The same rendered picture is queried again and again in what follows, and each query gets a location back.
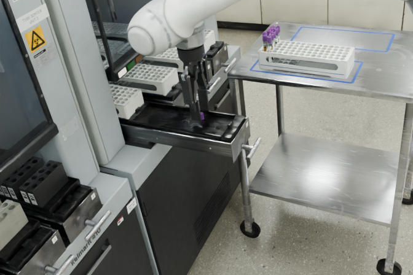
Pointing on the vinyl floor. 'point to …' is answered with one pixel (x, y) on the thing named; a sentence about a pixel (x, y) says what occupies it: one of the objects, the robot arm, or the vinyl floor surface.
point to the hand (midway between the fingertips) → (199, 105)
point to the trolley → (403, 189)
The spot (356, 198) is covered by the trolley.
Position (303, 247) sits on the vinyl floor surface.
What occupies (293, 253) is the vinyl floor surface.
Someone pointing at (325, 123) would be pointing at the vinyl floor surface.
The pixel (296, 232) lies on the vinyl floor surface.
